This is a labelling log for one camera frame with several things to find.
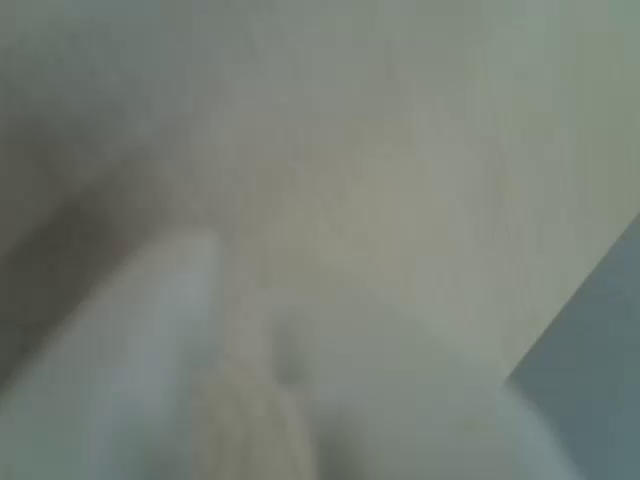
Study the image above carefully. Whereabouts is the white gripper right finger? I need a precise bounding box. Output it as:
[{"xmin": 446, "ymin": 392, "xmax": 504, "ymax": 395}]
[{"xmin": 272, "ymin": 319, "xmax": 581, "ymax": 480}]

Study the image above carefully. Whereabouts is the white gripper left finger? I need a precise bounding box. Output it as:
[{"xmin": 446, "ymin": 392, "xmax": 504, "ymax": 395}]
[{"xmin": 0, "ymin": 227, "xmax": 224, "ymax": 480}]

